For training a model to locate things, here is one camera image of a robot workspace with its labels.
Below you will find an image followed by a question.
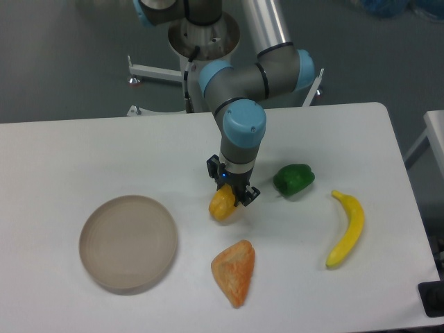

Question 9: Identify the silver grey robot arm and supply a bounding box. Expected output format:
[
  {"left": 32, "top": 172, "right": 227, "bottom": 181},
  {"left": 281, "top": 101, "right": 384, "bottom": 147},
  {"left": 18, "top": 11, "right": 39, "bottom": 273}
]
[{"left": 128, "top": 1, "right": 315, "bottom": 205}]

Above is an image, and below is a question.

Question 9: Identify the white side table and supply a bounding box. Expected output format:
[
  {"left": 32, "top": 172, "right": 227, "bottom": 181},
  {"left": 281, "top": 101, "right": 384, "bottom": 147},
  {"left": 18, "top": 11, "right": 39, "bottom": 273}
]
[{"left": 404, "top": 110, "right": 444, "bottom": 278}]

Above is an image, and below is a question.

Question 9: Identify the blue bag in background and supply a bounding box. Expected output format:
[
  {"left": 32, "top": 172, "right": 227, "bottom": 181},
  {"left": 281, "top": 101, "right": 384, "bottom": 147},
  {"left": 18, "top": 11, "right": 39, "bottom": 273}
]
[{"left": 357, "top": 0, "right": 443, "bottom": 23}]

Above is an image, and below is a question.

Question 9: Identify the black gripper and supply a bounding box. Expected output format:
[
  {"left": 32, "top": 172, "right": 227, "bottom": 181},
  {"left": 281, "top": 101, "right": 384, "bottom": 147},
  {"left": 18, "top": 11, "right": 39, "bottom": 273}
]
[{"left": 206, "top": 155, "right": 260, "bottom": 207}]

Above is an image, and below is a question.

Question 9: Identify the beige round plate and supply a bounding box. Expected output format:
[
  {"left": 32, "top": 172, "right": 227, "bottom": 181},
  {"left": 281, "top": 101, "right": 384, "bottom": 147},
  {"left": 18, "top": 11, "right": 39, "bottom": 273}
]
[{"left": 78, "top": 195, "right": 178, "bottom": 295}]

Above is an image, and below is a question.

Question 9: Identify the yellow pepper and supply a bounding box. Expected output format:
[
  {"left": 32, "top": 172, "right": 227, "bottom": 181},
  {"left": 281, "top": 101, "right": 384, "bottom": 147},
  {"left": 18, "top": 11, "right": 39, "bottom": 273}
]
[{"left": 209, "top": 184, "right": 237, "bottom": 221}]

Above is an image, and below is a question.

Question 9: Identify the black cable on pedestal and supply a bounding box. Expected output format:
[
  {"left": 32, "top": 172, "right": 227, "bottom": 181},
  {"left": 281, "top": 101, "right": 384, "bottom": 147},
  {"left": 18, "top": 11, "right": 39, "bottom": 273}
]
[{"left": 182, "top": 45, "right": 200, "bottom": 114}]

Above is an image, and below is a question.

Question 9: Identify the black device at table edge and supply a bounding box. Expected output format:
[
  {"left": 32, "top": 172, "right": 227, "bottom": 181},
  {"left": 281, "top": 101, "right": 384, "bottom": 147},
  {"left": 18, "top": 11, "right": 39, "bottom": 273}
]
[{"left": 418, "top": 280, "right": 444, "bottom": 318}]

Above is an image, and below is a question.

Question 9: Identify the green pepper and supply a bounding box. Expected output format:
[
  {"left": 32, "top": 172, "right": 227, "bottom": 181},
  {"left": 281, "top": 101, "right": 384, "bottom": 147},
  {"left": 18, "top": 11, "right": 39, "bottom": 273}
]
[{"left": 273, "top": 164, "right": 316, "bottom": 197}]

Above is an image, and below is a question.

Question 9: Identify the yellow banana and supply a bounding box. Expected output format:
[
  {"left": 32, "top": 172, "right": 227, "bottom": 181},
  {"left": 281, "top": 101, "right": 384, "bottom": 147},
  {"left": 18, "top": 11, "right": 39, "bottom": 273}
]
[{"left": 325, "top": 190, "right": 365, "bottom": 268}]

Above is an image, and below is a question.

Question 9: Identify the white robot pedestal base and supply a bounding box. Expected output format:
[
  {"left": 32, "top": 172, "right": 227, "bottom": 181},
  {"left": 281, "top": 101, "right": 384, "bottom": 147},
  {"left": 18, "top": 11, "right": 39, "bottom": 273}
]
[{"left": 128, "top": 1, "right": 323, "bottom": 114}]

